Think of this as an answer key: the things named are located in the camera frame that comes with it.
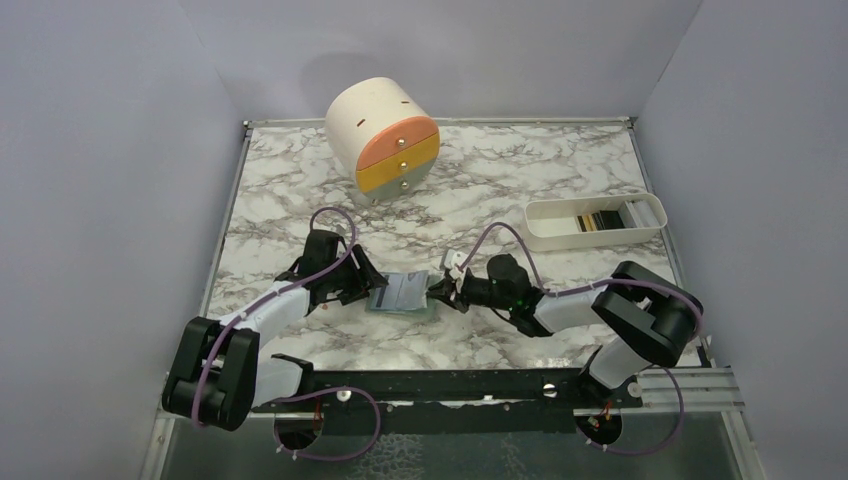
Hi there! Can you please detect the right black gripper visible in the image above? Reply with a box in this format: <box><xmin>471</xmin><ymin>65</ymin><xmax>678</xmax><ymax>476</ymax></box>
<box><xmin>426</xmin><ymin>271</ymin><xmax>514</xmax><ymax>314</ymax></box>

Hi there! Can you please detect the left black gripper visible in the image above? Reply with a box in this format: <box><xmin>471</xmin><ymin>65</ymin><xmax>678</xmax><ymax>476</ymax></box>
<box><xmin>324</xmin><ymin>245</ymin><xmax>387</xmax><ymax>305</ymax></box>

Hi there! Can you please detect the green card holder wallet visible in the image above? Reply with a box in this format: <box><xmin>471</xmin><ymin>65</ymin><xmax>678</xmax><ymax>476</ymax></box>
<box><xmin>366</xmin><ymin>270</ymin><xmax>439</xmax><ymax>318</ymax></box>

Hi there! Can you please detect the white plastic tray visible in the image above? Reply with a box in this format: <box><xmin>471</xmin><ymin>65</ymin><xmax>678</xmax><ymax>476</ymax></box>
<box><xmin>521</xmin><ymin>193</ymin><xmax>668</xmax><ymax>252</ymax></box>

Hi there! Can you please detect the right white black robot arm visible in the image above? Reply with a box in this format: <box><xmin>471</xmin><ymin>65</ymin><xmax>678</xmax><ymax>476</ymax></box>
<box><xmin>426</xmin><ymin>253</ymin><xmax>704</xmax><ymax>407</ymax></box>

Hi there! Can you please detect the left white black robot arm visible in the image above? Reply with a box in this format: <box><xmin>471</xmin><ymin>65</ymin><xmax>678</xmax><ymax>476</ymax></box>
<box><xmin>161</xmin><ymin>229</ymin><xmax>388</xmax><ymax>431</ymax></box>

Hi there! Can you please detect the round cream drawer cabinet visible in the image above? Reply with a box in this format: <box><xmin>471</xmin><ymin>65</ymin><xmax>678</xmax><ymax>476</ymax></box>
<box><xmin>324</xmin><ymin>77</ymin><xmax>441</xmax><ymax>203</ymax></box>

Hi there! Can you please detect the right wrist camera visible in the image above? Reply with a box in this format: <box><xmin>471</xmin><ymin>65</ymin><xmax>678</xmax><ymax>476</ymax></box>
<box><xmin>441</xmin><ymin>249</ymin><xmax>468</xmax><ymax>278</ymax></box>

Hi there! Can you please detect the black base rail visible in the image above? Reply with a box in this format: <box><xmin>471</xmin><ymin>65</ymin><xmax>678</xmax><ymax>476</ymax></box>
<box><xmin>251</xmin><ymin>368</ymin><xmax>642</xmax><ymax>436</ymax></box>

